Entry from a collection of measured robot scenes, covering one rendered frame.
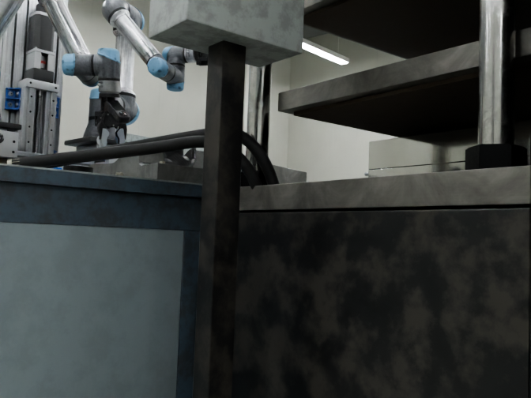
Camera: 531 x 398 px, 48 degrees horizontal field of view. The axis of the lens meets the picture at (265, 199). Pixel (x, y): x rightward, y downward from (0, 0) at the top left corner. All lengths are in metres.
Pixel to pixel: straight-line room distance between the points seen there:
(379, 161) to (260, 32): 0.65
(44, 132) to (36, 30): 0.41
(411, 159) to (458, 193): 0.68
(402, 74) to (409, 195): 0.30
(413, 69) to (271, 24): 0.31
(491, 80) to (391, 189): 0.26
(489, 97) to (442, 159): 0.58
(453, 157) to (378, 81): 0.39
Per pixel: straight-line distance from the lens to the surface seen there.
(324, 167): 10.48
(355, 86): 1.40
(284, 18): 1.36
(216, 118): 1.28
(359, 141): 10.15
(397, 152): 1.76
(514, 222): 1.01
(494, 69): 1.12
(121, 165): 1.94
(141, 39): 2.62
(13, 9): 2.34
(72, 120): 8.21
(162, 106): 9.09
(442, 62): 1.25
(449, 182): 1.08
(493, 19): 1.14
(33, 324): 1.50
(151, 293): 1.60
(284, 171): 2.11
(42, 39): 2.65
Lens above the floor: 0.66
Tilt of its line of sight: 4 degrees up
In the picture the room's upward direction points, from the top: 2 degrees clockwise
